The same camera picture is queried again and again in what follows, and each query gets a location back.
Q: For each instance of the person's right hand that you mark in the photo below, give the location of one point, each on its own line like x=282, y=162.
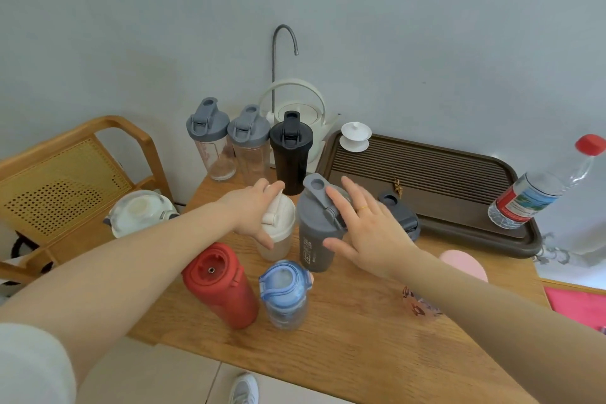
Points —
x=374, y=240

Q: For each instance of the person's left hand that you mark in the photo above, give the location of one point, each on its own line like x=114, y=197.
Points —
x=246, y=212

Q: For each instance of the person's right thumb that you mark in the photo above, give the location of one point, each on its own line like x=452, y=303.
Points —
x=337, y=244

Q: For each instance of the person's left thumb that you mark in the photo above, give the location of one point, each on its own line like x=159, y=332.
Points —
x=265, y=239

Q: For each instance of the person's right middle finger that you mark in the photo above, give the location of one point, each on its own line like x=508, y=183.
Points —
x=356, y=195

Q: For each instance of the white shaker bottle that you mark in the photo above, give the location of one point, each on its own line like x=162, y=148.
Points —
x=280, y=228

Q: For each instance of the person's right forearm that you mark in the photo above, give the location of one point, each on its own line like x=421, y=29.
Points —
x=497, y=328

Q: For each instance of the person's left forearm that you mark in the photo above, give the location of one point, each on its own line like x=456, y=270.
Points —
x=118, y=276

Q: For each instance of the small brown tea figurine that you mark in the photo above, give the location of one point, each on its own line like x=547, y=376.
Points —
x=397, y=187

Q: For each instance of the dark grey shaker lid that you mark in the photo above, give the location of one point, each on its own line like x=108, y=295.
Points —
x=405, y=219

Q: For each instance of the white lidded tea cup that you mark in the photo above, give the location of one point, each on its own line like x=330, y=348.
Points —
x=355, y=136

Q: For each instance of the blue clear water bottle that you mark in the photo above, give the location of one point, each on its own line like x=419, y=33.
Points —
x=286, y=295

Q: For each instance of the black shaker bottle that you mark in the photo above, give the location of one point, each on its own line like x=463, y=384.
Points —
x=291, y=157

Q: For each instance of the clear shaker bottle grey lid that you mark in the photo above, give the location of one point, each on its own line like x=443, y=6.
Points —
x=213, y=143
x=249, y=148

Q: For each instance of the brown tea tray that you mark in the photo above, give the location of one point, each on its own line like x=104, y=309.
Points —
x=449, y=176

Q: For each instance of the pink lid patterned bottle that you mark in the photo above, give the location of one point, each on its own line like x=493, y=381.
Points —
x=466, y=264

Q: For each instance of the white shoe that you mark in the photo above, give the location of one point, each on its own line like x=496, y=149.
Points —
x=244, y=389

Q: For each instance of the metal gooseneck spout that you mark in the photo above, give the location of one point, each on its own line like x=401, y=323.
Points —
x=273, y=58

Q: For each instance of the plastic water bottle red cap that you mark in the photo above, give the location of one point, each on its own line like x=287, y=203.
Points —
x=535, y=193

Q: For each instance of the metal ornate stand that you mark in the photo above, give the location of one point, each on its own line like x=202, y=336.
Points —
x=554, y=252

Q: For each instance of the wooden rattan chair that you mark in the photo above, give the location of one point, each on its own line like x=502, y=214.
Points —
x=61, y=181

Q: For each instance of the red mat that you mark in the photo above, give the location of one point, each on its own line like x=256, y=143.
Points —
x=577, y=306

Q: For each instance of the white sleeve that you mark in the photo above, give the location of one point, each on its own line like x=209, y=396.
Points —
x=28, y=366

